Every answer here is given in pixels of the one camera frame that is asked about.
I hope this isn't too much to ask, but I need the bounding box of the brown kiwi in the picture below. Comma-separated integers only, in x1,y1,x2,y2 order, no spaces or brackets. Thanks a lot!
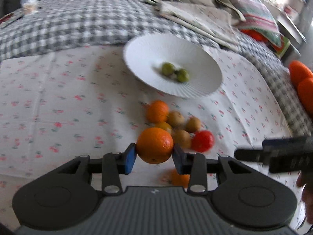
167,110,185,128
185,116,202,133
172,129,192,149

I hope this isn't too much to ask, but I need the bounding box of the large orange mandarin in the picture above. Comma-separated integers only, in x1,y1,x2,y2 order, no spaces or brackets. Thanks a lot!
136,127,174,164

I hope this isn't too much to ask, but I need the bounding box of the red tomato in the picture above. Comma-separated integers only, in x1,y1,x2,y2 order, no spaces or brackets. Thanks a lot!
191,130,215,153

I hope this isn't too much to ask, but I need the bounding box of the small yellow orange fruit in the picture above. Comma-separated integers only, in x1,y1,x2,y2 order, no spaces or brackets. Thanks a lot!
154,121,172,134

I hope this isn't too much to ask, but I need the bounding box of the brown kiwi top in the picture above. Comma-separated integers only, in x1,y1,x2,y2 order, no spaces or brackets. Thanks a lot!
167,110,185,128

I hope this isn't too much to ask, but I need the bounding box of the green kiwi fruit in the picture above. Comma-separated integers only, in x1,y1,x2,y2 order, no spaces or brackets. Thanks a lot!
175,69,189,83

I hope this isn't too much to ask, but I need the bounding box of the small green lime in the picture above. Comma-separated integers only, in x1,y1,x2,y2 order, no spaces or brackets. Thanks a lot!
161,63,176,77

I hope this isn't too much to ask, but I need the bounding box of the person's right hand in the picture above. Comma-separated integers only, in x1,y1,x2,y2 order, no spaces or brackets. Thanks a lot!
296,172,313,224

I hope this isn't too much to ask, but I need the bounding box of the orange fuzzy cushion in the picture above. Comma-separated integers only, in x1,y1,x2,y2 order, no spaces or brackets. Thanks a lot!
289,60,313,118

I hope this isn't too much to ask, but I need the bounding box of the cherry print tablecloth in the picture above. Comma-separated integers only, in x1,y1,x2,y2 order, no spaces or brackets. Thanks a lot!
1,46,292,229

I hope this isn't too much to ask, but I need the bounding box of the white ribbed plate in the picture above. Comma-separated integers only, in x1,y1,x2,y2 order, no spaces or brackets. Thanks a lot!
123,33,223,99

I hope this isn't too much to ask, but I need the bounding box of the green red book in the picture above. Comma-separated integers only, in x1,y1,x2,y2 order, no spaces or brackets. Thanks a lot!
270,35,291,58

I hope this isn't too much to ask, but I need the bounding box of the orange plush under pillow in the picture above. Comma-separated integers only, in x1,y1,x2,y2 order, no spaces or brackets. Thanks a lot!
240,29,268,43

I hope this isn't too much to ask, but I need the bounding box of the floral folded cloth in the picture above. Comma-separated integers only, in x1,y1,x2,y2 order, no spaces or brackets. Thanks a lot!
156,1,239,52

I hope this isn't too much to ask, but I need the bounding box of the striped patterned pillow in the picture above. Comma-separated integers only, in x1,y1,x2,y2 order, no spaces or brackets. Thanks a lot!
229,0,281,46

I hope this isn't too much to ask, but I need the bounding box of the white bookshelf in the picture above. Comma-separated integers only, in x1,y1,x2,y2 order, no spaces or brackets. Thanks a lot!
261,0,309,47

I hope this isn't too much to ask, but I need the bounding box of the grey checkered quilt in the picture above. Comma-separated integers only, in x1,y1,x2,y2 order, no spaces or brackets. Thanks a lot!
1,0,312,135

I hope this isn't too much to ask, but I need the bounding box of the clear bag of swabs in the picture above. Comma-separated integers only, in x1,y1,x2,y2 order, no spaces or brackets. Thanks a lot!
20,0,39,15

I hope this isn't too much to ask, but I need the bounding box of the dark red floral pouch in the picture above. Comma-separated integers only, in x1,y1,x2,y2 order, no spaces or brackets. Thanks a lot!
0,12,23,29

